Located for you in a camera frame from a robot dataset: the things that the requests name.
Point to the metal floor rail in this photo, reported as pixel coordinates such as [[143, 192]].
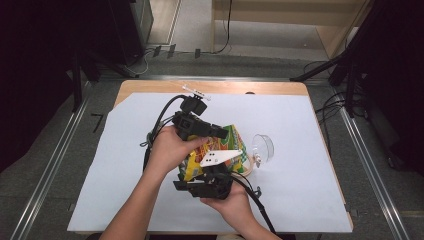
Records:
[[50, 166], [366, 160]]

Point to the black metal stand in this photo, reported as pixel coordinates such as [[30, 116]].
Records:
[[320, 68], [77, 86]]

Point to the person's right hand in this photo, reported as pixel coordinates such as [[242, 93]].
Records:
[[236, 208]]

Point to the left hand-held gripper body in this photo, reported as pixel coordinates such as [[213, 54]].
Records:
[[190, 126]]

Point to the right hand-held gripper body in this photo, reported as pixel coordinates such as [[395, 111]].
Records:
[[215, 183]]

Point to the person's left hand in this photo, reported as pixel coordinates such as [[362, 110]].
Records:
[[166, 153]]

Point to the black tape corner mark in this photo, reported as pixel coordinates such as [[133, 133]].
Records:
[[99, 120]]

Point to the black cabinet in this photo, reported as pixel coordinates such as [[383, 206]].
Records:
[[130, 30]]

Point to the clear glass cup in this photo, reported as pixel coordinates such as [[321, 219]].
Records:
[[263, 146]]

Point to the light wooden shelf unit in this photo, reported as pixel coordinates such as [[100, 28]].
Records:
[[283, 15]]

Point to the black curtain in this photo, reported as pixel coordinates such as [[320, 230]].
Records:
[[33, 66], [400, 66]]

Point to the black tape strip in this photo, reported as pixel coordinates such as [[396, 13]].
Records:
[[197, 53], [171, 51], [157, 51]]

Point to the yellow spouted seasoning pouch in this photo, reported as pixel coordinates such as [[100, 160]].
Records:
[[233, 140]]

